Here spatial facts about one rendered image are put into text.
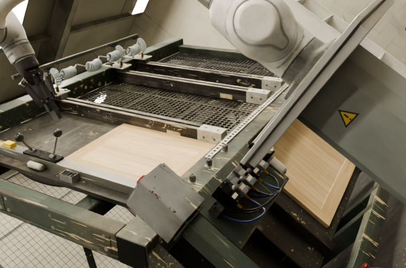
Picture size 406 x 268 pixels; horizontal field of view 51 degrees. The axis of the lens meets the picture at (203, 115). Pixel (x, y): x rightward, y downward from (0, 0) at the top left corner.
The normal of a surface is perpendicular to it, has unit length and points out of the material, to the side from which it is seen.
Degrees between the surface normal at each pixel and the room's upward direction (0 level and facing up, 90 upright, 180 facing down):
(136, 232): 57
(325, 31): 90
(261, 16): 95
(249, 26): 96
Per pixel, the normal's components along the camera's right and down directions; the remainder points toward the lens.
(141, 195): -0.49, 0.36
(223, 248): 0.44, -0.69
